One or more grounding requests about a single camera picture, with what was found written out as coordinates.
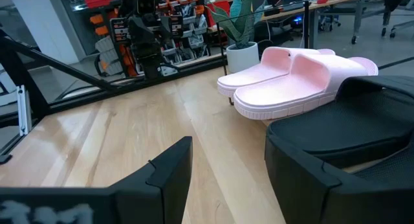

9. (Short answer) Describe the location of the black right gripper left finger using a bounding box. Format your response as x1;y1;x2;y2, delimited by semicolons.
0;136;194;224

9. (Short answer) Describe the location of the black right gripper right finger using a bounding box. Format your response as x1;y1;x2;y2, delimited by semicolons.
264;133;414;224

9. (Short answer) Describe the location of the black foam slide sandal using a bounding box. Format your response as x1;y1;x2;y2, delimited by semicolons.
352;146;414;186
267;75;414;170

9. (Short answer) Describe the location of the pink foam slide sandal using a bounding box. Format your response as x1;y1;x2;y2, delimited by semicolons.
217;46;336;98
232;53;379;120

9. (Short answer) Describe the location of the parts bin storage rack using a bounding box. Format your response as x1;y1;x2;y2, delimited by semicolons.
61;0;216;78

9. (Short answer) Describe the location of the red plastic bin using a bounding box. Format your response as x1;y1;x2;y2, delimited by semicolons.
84;0;119;10

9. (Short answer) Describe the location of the red plastic crate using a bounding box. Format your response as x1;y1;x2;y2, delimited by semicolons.
206;0;231;27

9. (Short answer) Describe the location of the white plant pot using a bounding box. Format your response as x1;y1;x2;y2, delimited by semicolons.
225;41;261;74

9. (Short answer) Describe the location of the green snake plant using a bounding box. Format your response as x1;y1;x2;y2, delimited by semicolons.
206;0;269;50

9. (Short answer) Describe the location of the grey laptop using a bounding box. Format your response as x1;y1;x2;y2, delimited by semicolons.
274;0;307;12

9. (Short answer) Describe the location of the wooden top office desk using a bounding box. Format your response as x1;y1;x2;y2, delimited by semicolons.
260;0;360;50

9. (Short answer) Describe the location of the grey desk leg with caster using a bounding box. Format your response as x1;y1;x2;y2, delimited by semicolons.
351;0;368;45

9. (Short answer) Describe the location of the white chair base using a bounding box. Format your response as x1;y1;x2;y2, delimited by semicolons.
389;19;414;39

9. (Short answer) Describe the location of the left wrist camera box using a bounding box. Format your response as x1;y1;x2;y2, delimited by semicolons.
135;0;157;15

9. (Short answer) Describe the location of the black rig table frame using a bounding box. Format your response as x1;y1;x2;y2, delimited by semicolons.
0;28;414;165

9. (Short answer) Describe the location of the silver aluminium bracket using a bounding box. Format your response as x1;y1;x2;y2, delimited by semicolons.
16;84;33;137

